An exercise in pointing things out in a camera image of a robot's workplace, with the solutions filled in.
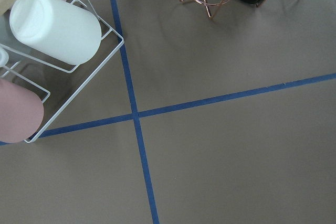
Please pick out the white frosted cup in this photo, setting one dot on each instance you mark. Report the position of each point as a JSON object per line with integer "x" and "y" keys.
{"x": 56, "y": 28}

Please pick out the white wire cup rack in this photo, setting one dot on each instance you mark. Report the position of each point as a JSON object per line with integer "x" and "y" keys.
{"x": 54, "y": 81}

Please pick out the pink cup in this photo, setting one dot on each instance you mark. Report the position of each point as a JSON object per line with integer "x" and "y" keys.
{"x": 22, "y": 112}

